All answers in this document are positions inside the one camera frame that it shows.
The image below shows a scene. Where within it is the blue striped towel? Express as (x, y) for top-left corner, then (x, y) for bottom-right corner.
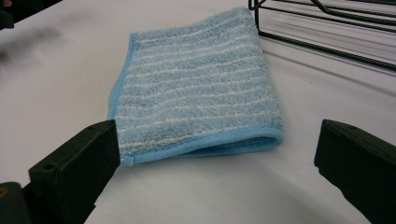
(106, 7), (285, 167)

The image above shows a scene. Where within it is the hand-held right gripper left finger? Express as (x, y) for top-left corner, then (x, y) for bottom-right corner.
(22, 119), (121, 224)

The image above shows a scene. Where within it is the black wire rack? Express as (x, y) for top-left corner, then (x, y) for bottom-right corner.
(247, 0), (396, 73)

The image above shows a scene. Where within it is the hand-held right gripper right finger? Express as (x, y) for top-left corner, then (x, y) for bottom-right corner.
(313, 119), (396, 224)

